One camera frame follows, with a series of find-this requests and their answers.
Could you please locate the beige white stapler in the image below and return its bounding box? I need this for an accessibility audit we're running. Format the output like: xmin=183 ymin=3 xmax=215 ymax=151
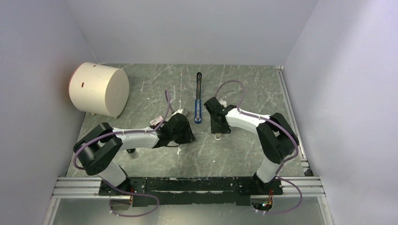
xmin=214 ymin=133 xmax=222 ymax=141

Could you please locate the red white staple box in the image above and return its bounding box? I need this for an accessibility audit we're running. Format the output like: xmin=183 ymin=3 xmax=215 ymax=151
xmin=150 ymin=116 xmax=164 ymax=126

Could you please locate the blue black stapler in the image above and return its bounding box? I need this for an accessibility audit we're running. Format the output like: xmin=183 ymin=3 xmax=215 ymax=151
xmin=194 ymin=72 xmax=202 ymax=124

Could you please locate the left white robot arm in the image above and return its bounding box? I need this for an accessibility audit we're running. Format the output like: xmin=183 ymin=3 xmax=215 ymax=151
xmin=73 ymin=112 xmax=196 ymax=195

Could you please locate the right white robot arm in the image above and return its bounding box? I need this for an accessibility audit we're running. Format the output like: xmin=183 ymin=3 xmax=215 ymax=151
xmin=204 ymin=97 xmax=299 ymax=194

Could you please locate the black bottle red cap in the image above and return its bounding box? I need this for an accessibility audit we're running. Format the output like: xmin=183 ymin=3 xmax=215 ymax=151
xmin=126 ymin=149 xmax=138 ymax=159

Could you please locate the cream cylindrical container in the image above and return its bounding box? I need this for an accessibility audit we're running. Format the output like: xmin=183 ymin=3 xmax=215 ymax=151
xmin=68 ymin=62 xmax=130 ymax=117

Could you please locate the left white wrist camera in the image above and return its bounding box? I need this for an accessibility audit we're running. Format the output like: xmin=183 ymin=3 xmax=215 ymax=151
xmin=172 ymin=108 xmax=189 ymax=117

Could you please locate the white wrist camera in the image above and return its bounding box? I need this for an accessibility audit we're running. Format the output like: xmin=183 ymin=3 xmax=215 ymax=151
xmin=172 ymin=108 xmax=189 ymax=117
xmin=219 ymin=99 xmax=227 ymax=107

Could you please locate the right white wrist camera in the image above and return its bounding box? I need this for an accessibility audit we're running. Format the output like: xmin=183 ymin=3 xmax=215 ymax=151
xmin=219 ymin=99 xmax=227 ymax=107

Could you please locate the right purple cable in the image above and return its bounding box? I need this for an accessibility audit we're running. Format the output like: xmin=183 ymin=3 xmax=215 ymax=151
xmin=214 ymin=81 xmax=303 ymax=216

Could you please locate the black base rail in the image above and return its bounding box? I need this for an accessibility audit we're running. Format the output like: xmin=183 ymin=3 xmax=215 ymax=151
xmin=99 ymin=176 xmax=283 ymax=207

